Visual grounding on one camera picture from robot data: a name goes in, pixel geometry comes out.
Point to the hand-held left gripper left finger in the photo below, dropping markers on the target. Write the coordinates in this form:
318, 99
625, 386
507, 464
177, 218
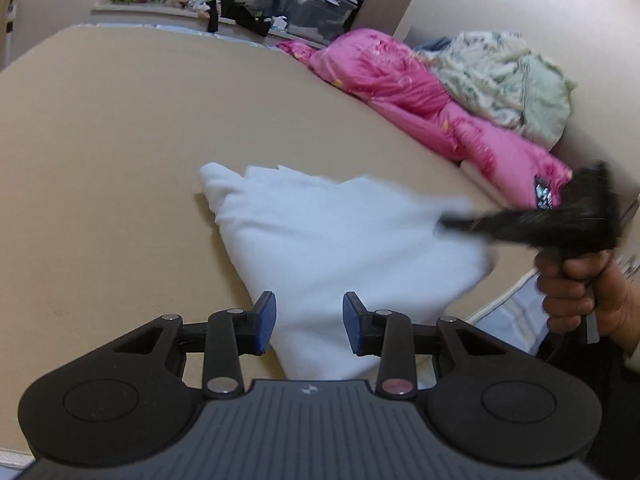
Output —
266, 321

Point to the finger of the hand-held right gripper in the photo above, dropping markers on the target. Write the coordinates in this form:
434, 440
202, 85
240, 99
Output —
490, 224

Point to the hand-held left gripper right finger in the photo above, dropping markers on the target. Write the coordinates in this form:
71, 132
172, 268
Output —
352, 324

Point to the white shirt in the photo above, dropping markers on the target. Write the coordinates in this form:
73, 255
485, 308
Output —
325, 250

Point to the person's right hand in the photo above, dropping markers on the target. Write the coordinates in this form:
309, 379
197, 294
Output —
575, 290

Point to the pale floral quilt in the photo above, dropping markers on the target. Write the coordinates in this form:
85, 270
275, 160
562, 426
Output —
505, 80

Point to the pink floral quilt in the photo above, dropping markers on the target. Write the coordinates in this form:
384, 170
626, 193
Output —
400, 80

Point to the blue cloth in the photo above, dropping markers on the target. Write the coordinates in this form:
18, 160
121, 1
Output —
432, 45

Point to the grey plastic storage bin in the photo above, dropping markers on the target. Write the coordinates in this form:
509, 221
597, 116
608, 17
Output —
315, 7

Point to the black garment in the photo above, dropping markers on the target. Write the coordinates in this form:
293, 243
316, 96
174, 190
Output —
245, 17

